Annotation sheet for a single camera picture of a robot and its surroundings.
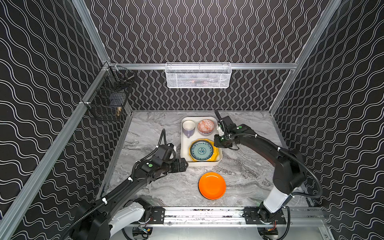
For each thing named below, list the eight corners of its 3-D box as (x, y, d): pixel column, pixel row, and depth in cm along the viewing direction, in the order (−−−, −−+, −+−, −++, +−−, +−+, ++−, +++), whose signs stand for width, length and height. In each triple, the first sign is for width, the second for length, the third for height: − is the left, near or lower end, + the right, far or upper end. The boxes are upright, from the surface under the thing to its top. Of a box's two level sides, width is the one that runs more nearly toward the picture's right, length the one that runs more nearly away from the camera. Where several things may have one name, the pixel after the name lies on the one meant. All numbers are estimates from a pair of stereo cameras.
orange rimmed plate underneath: (198, 199, 81) (198, 198, 79) (198, 173, 91) (198, 171, 89) (227, 199, 81) (228, 198, 79) (223, 173, 91) (224, 171, 89)
